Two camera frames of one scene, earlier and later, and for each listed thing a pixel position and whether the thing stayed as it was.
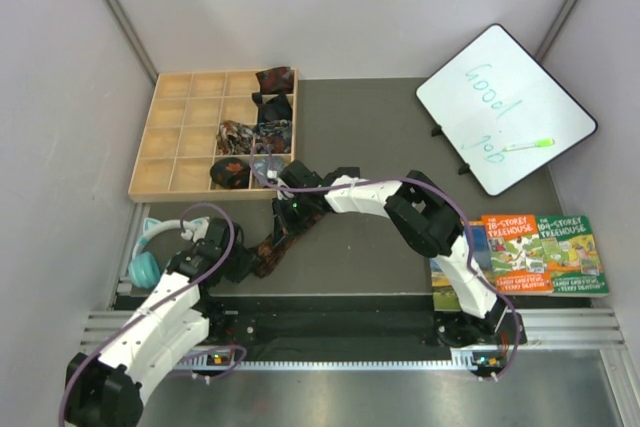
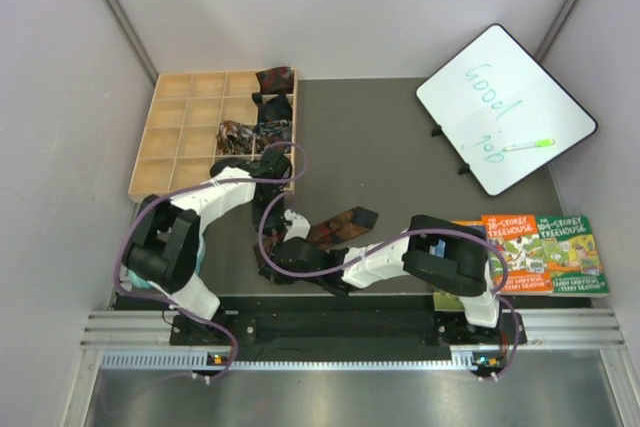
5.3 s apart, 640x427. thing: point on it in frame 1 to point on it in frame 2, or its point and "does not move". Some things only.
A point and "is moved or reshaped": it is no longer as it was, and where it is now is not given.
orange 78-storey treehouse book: (518, 257) does not move
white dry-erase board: (504, 113) does not move
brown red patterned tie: (269, 254) is moved or reshaped
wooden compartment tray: (178, 144) does not move
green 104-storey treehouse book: (571, 256) does not move
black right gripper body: (292, 212) to (290, 279)
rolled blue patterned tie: (276, 134) does not move
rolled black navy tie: (275, 108) does not move
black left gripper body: (238, 262) to (274, 215)
